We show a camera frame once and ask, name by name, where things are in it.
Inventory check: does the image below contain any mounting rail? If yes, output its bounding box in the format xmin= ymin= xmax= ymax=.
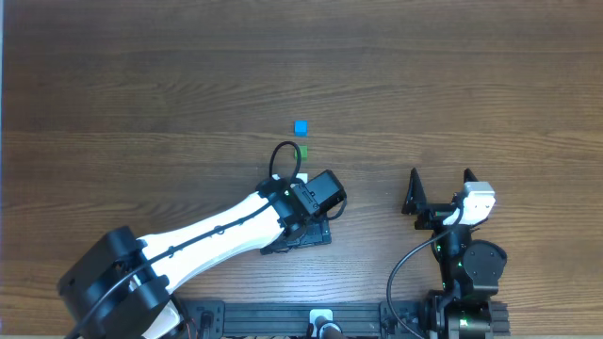
xmin=181 ymin=299 xmax=511 ymax=338

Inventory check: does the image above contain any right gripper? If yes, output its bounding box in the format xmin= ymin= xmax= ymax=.
xmin=400 ymin=167 xmax=480 ymax=231

